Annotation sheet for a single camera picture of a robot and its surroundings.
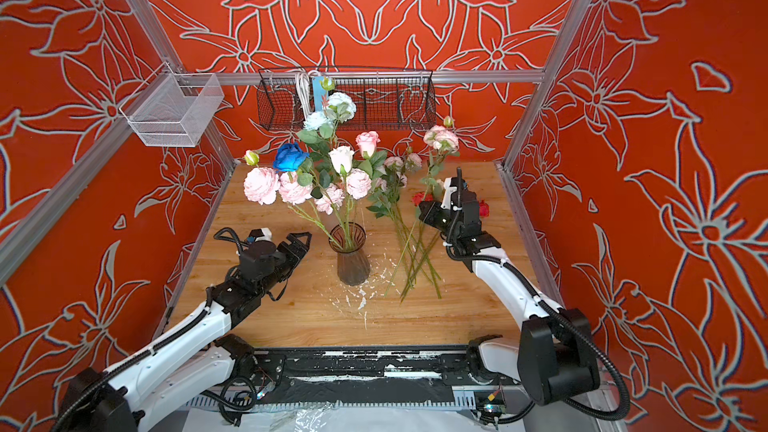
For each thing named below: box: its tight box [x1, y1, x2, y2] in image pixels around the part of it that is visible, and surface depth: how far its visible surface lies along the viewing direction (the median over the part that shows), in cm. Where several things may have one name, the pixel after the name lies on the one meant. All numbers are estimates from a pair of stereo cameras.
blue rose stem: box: [274, 143, 354, 247], surface depth 58 cm
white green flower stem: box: [297, 77, 357, 241], surface depth 69 cm
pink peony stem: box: [244, 150, 345, 248], surface depth 60 cm
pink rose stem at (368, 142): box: [351, 131, 388, 241], surface depth 69 cm
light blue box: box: [312, 76, 327, 112], surface depth 92 cm
